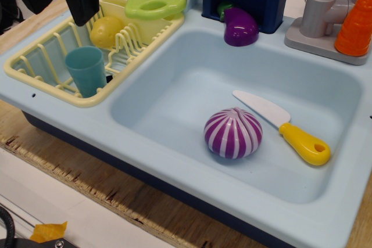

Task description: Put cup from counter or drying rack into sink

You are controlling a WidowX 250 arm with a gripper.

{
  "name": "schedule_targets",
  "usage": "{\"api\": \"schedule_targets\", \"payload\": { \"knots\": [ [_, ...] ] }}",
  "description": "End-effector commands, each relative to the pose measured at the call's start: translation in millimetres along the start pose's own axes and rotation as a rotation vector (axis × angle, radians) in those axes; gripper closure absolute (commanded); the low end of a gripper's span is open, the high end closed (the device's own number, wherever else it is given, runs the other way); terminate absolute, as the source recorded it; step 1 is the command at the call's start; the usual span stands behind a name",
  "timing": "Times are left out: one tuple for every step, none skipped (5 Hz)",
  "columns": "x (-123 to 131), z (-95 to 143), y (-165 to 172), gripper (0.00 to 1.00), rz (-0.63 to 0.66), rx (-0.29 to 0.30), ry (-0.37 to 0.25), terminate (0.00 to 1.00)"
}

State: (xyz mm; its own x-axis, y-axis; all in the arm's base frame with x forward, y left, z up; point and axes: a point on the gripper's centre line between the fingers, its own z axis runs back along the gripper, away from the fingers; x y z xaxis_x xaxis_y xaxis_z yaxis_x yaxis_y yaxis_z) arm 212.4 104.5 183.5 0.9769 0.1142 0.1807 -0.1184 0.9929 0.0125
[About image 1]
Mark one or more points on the yellow handled toy knife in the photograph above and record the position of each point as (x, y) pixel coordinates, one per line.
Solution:
(311, 149)

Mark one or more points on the purple toy eggplant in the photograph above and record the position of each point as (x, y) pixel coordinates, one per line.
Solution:
(241, 29)

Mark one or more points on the pale yellow drying rack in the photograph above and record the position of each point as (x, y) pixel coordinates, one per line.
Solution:
(41, 64)

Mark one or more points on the light blue toy sink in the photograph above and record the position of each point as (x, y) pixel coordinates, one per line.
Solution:
(142, 150)

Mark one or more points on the purple striped toy onion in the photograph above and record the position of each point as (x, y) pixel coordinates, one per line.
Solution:
(233, 133)

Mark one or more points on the teal plastic cup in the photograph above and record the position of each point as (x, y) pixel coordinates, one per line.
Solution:
(86, 67)

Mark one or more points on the grey toy faucet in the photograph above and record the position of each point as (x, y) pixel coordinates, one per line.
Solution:
(317, 30)

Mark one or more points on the yellow toy potato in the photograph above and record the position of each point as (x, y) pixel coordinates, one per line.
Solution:
(104, 31)

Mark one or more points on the yellow tape piece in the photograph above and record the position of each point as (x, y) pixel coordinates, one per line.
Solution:
(47, 232)

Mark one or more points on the orange toy carrot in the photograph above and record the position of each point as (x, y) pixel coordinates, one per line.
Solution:
(354, 37)

